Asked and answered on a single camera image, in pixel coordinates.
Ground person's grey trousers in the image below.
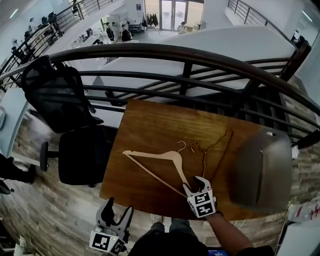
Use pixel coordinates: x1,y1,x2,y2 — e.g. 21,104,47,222
146,218,200,242

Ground thin metal wire hanger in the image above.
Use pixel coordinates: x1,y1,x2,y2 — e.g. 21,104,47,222
190,128,235,183

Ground person's right forearm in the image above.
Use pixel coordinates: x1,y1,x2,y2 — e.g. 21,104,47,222
205,211,255,256

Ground wooden clothes hanger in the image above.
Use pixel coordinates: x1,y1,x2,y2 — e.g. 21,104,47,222
121,140,192,198

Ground white crumpled plastic bag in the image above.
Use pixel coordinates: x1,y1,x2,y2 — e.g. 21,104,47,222
13,236,28,256

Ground rack of black coats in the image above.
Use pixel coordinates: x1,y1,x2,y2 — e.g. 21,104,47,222
141,12,160,28

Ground black phone with lit screen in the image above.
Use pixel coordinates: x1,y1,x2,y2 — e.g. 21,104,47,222
207,248,230,256

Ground white desk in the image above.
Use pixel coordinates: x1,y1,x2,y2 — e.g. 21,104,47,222
0,87,31,157
274,219,320,256

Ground plastic bag with red print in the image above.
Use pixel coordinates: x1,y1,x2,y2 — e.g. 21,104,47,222
287,197,320,223

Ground black metal balcony railing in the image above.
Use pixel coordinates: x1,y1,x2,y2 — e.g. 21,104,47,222
0,0,118,83
227,0,296,41

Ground grey plastic storage bin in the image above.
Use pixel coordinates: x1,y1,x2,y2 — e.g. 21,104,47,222
228,127,293,213

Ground brown wooden stair post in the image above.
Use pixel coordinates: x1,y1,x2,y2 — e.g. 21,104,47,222
279,39,313,81

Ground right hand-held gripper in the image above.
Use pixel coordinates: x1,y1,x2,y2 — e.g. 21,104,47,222
182,175,217,219

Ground person's black shirt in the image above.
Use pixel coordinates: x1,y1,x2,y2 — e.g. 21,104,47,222
127,231,276,256

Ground black mesh office chair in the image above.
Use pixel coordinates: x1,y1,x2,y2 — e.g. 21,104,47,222
21,55,111,188

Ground glass entrance window wall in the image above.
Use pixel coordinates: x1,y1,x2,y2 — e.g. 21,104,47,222
144,0,205,32

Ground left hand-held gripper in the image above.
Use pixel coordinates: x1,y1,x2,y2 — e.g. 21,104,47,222
89,197,135,256

